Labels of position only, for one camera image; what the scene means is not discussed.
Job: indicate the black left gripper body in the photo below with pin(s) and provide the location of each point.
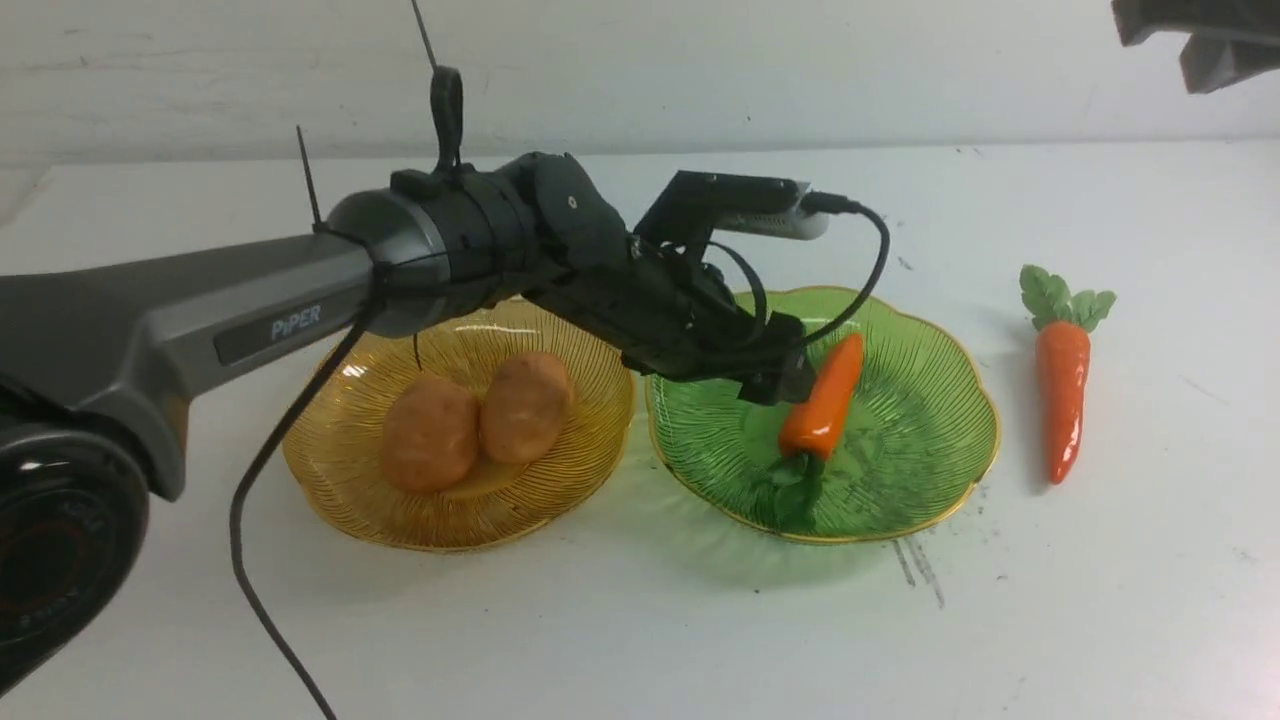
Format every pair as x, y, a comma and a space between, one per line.
668, 316

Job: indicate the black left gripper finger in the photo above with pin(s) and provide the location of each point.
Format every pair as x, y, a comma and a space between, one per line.
787, 378

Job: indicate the orange toy carrot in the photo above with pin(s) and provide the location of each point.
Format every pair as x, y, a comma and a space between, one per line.
1064, 321
810, 435

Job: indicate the toy potato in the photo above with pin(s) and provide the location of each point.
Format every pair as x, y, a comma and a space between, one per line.
527, 404
429, 438

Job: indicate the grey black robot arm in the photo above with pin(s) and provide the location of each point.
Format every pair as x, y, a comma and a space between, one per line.
100, 365

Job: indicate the green glass flower plate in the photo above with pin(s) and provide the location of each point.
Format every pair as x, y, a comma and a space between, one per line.
921, 431

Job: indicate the amber glass flower plate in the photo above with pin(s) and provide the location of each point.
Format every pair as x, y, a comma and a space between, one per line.
333, 450

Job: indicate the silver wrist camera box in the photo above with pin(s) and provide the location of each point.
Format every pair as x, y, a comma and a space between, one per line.
694, 205

